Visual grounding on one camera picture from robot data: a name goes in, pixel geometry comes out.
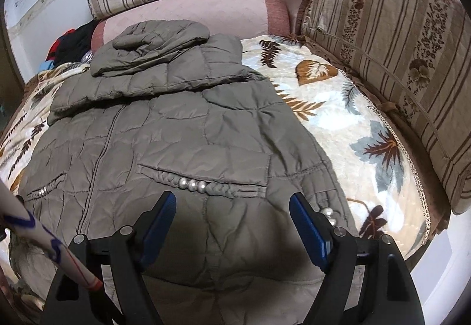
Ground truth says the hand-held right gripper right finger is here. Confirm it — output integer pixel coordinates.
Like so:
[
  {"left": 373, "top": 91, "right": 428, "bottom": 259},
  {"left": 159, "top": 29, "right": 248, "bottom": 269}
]
[{"left": 289, "top": 193, "right": 416, "bottom": 325}]

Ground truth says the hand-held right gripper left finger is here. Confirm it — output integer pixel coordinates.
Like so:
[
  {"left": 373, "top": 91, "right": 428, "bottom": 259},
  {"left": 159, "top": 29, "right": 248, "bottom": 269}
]
[{"left": 40, "top": 191, "right": 177, "bottom": 325}]

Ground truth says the olive hooded puffer jacket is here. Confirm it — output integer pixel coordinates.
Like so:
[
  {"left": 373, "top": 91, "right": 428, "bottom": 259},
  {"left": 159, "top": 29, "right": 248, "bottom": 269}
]
[{"left": 11, "top": 20, "right": 359, "bottom": 325}]

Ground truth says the leaf print blanket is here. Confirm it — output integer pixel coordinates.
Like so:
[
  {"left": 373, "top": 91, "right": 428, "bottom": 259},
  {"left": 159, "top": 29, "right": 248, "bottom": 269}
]
[{"left": 0, "top": 34, "right": 433, "bottom": 325}]

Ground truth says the red garment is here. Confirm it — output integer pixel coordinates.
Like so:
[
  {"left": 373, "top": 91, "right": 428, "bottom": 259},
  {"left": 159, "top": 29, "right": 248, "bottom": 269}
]
[{"left": 48, "top": 29, "right": 76, "bottom": 61}]

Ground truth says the black garment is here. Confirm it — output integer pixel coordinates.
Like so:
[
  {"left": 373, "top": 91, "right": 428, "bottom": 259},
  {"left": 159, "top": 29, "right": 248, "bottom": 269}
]
[{"left": 55, "top": 20, "right": 101, "bottom": 61}]

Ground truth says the wide striped floral cushion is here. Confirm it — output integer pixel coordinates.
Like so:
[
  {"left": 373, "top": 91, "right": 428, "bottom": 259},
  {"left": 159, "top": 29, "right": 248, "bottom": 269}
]
[{"left": 300, "top": 0, "right": 471, "bottom": 215}]

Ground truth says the pink and brown sofa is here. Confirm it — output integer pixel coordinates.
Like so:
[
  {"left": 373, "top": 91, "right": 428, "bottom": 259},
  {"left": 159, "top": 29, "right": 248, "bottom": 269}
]
[{"left": 0, "top": 0, "right": 471, "bottom": 234}]

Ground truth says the dark wooden frame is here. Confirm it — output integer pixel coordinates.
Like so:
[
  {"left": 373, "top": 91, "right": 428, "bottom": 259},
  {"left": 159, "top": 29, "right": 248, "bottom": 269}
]
[{"left": 0, "top": 9, "right": 23, "bottom": 127}]

